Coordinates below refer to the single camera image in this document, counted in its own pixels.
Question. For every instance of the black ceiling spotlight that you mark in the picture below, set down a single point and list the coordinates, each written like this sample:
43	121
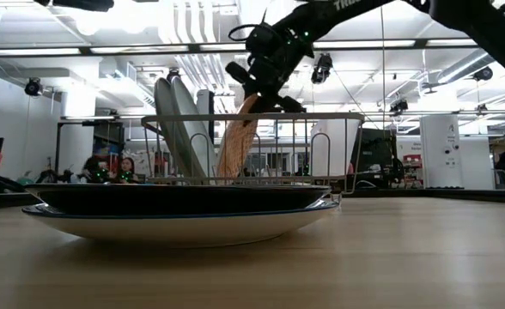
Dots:
483	74
321	68
398	105
33	87

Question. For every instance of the ceiling strip light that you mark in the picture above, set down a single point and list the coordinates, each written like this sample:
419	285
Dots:
31	51
450	42
364	43
138	49

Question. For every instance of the dark blue round plate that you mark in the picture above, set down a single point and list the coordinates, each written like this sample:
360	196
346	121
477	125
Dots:
175	199

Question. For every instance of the white plate with blue rim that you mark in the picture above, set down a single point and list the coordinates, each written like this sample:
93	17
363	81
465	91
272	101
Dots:
175	229

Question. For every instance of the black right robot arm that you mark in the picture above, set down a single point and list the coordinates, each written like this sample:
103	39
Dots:
321	17

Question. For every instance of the orange patterned round plate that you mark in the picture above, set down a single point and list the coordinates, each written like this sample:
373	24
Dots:
237	146

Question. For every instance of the grey round plate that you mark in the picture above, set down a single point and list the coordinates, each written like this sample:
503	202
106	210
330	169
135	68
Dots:
192	129
162	107

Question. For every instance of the white cylindrical kiosk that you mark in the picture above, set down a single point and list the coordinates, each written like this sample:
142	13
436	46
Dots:
441	141

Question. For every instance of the silver ventilation duct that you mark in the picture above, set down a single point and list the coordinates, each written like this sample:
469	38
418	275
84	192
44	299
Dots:
463	64

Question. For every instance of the black aluminium table frame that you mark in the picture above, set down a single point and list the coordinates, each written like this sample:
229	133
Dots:
428	195

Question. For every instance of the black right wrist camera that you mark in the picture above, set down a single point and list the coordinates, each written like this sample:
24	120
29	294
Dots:
261	40

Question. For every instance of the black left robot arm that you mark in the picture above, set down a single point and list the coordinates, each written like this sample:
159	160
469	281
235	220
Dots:
85	4

